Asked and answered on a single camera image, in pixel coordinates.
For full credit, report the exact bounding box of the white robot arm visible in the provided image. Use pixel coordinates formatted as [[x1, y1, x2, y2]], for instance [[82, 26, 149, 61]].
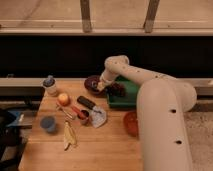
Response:
[[98, 55, 197, 171]]

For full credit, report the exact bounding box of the purple bowl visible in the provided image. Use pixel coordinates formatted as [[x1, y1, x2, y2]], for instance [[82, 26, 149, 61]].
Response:
[[84, 75, 106, 96]]

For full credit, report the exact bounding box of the red bowl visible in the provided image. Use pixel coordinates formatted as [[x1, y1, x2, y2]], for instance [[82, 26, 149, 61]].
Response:
[[123, 111, 138, 137]]

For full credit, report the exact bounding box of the dark red grape bunch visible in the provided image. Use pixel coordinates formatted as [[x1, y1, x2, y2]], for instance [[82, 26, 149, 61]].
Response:
[[108, 83, 126, 97]]

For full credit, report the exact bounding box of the green plastic tray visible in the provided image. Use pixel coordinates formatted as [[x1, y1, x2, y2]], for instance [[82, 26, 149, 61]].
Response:
[[106, 76, 139, 108]]

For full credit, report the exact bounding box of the yellow red apple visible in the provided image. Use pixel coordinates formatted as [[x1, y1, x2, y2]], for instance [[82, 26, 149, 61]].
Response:
[[57, 93, 70, 106]]

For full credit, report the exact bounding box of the metal fork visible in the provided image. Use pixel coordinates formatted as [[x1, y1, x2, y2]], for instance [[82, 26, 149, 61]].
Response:
[[56, 104, 75, 120]]

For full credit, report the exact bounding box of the small bottle blue cap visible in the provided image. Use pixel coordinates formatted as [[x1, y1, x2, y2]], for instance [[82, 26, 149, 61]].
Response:
[[43, 75, 58, 96]]

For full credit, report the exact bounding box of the yellow banana peel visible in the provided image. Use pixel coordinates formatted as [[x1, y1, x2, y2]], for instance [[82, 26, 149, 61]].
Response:
[[64, 121, 77, 150]]

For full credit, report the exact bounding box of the black blue object at left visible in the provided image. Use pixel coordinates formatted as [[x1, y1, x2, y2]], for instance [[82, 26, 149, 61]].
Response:
[[0, 108, 23, 171]]

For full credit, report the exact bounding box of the red handled measuring cup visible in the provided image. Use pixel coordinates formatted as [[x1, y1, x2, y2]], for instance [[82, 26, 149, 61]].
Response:
[[71, 105, 89, 126]]

